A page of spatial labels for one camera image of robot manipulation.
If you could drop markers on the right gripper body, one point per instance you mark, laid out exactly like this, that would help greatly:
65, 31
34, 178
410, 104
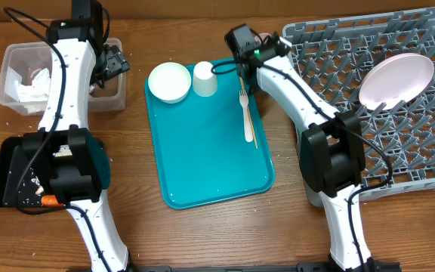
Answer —
246, 76

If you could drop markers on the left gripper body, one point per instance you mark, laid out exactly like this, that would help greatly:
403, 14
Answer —
111, 63

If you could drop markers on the white plastic fork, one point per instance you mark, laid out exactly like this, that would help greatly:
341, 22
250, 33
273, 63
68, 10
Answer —
243, 99

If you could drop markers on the white napkin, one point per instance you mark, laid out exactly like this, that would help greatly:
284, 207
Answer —
28, 99

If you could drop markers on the rice and peanut scraps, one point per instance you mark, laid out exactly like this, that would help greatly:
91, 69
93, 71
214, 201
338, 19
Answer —
30, 191

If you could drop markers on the orange carrot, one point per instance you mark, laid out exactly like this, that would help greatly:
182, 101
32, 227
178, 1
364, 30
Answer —
51, 201

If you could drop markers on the white round plate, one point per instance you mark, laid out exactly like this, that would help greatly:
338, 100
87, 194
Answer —
398, 78

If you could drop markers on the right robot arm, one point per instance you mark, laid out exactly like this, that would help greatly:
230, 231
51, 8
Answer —
330, 146

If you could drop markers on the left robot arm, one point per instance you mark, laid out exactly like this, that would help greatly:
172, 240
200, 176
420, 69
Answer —
77, 57

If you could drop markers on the grey dishwasher rack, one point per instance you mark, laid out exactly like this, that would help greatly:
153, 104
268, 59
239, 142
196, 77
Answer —
334, 56

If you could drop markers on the wooden chopstick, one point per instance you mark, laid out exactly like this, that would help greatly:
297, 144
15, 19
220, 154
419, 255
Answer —
249, 112

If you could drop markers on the white paper cup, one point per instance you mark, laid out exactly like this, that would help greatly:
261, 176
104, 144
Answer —
205, 82

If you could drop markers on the clear plastic bin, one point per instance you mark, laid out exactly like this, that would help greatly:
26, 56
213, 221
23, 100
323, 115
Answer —
22, 62

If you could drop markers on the teal plastic serving tray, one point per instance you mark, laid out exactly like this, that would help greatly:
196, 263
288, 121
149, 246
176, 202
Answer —
200, 149

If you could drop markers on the black plastic tray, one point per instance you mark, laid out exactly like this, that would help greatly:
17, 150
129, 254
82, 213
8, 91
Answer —
4, 174

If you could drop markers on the cardboard wall panel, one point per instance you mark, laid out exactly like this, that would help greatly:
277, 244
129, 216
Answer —
158, 9

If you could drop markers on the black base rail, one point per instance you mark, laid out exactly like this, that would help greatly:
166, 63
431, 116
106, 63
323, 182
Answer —
376, 266

